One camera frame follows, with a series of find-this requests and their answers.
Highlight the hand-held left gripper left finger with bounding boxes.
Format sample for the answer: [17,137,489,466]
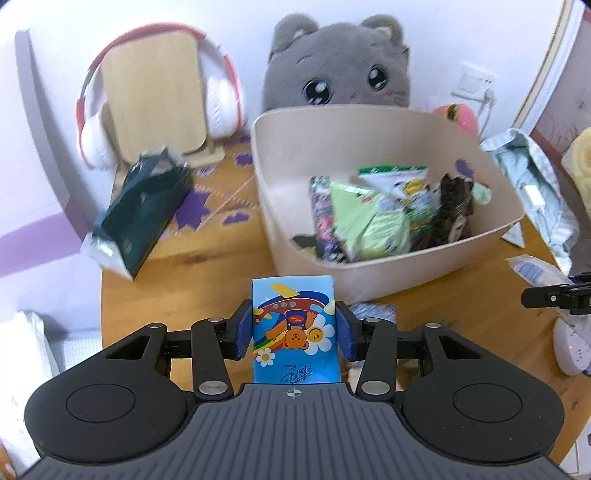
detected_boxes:
[104,299,254,401]

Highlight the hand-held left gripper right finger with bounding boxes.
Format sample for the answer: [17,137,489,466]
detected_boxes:
[336,300,488,398]

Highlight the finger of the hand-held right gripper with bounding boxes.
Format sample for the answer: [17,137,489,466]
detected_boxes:
[522,272,591,315]

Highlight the white blue wipe packet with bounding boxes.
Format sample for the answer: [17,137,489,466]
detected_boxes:
[505,255,573,292]

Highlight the blue cartoon tissue pack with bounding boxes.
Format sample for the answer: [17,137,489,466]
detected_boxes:
[250,275,342,385]

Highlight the light green snack packet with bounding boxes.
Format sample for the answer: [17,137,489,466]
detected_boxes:
[330,181,411,261]

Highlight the dark star print packet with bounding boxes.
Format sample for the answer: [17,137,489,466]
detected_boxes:
[309,175,349,264]

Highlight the white green snack bag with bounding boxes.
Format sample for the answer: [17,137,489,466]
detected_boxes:
[358,165,435,232]

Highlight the beige plastic basket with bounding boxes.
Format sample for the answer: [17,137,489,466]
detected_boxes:
[250,104,526,298]

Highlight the blue white patterned packet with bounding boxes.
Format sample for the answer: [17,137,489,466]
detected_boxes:
[348,302,398,325]

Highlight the white round device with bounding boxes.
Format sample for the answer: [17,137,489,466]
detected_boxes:
[553,305,591,376]

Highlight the wooden desk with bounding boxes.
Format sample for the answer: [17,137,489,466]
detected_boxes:
[100,134,591,480]

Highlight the crumpled silver-green bag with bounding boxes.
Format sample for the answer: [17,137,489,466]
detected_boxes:
[480,129,580,273]

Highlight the yellow cloth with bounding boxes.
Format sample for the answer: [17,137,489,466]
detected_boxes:
[561,136,591,185]

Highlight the dark green tissue pack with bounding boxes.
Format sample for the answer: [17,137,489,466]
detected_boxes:
[81,147,195,281]

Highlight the pink burger toy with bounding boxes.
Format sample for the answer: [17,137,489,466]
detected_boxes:
[431,104,479,138]

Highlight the white pillow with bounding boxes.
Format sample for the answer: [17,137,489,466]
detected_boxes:
[0,311,103,462]

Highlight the red white headphones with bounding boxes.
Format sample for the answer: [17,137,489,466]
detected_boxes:
[76,25,243,171]

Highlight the wooden headphone stand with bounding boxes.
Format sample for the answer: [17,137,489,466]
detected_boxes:
[100,34,227,168]

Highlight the grey cat plush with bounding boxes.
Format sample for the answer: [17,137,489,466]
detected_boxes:
[263,14,411,114]

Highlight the white power cable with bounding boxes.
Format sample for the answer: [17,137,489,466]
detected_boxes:
[475,90,497,139]

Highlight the white wall socket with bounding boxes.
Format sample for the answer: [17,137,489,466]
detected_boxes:
[453,62,497,104]

